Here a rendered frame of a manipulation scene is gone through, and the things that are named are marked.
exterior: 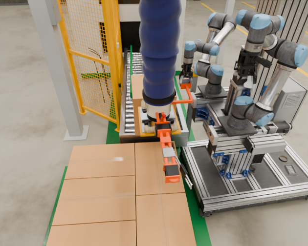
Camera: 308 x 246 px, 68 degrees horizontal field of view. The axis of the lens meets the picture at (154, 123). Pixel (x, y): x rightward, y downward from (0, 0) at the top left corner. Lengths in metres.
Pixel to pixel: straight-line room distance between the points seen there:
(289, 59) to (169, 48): 0.69
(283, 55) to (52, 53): 2.12
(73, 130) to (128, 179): 1.46
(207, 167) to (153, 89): 1.35
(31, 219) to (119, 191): 1.06
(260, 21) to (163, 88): 0.65
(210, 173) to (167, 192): 0.75
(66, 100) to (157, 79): 1.72
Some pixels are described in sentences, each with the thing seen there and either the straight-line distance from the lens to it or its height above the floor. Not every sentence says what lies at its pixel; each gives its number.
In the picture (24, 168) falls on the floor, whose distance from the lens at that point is 3.14.
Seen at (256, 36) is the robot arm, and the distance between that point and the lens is 1.16.
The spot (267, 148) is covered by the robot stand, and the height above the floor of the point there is 0.94.
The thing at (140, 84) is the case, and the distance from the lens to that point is 2.34.
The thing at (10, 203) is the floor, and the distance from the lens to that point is 2.89.
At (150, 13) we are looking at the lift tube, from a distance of 1.28.
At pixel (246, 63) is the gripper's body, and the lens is 1.22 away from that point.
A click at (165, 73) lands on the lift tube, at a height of 1.49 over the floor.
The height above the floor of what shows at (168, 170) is 1.20.
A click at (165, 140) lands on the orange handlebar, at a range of 1.36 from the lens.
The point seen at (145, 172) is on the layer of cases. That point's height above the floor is 0.54.
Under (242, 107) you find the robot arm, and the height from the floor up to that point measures 1.23.
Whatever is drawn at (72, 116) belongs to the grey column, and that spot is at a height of 0.35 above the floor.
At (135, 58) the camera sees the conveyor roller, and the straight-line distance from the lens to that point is 4.04.
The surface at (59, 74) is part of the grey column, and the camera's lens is 2.78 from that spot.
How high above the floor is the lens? 2.13
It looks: 39 degrees down
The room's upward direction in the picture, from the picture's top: straight up
